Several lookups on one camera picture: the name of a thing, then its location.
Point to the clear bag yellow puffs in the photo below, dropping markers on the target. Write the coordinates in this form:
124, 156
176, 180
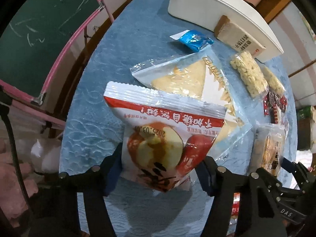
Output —
250, 74

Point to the small clear bag crackers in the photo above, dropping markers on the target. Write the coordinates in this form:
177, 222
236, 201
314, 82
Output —
274, 83

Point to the clear bag triangle pastry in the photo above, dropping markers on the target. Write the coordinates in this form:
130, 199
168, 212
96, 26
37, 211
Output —
200, 76

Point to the small red snack packet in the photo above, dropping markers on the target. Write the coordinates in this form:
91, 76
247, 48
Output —
235, 208

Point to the clear bag fried nuggets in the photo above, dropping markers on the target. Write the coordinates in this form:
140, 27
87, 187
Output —
268, 148

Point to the blue candy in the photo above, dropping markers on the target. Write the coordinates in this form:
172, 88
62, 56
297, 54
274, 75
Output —
193, 39

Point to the red white wafer bar pack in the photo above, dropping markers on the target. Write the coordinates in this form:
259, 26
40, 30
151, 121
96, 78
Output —
275, 106

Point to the green chalkboard pink frame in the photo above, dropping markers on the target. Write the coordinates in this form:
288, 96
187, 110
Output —
35, 41

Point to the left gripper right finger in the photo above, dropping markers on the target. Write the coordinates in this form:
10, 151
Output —
258, 214

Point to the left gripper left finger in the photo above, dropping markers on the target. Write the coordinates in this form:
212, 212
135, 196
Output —
57, 212

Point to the red white apple chips bag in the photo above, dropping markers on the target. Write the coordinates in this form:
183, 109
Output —
165, 135

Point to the white plastic storage bin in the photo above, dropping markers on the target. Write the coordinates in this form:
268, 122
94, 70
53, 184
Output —
207, 14

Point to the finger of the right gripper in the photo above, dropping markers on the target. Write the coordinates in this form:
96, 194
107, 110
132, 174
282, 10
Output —
304, 179
274, 185

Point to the brown paper snack packet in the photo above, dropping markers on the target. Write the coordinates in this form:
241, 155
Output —
237, 38

